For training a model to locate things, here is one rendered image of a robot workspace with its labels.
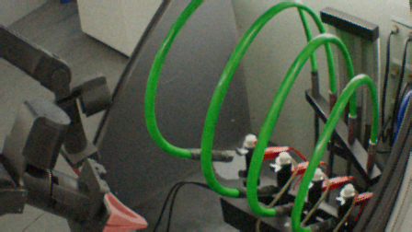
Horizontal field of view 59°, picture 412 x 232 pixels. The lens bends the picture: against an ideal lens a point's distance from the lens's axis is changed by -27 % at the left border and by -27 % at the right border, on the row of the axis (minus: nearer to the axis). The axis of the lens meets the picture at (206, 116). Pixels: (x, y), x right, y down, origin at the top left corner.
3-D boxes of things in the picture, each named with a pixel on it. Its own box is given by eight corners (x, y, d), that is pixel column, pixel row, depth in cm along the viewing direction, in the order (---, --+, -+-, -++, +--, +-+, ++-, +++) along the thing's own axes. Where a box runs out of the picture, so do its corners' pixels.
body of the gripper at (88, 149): (80, 135, 91) (72, 105, 87) (101, 157, 84) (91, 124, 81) (58, 148, 88) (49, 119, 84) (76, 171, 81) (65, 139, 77)
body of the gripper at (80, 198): (114, 192, 48) (60, 171, 43) (88, 248, 50) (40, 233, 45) (98, 160, 53) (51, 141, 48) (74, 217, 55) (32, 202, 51)
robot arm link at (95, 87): (47, 65, 81) (50, 74, 74) (94, 44, 85) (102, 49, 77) (60, 120, 86) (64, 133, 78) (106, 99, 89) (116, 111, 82)
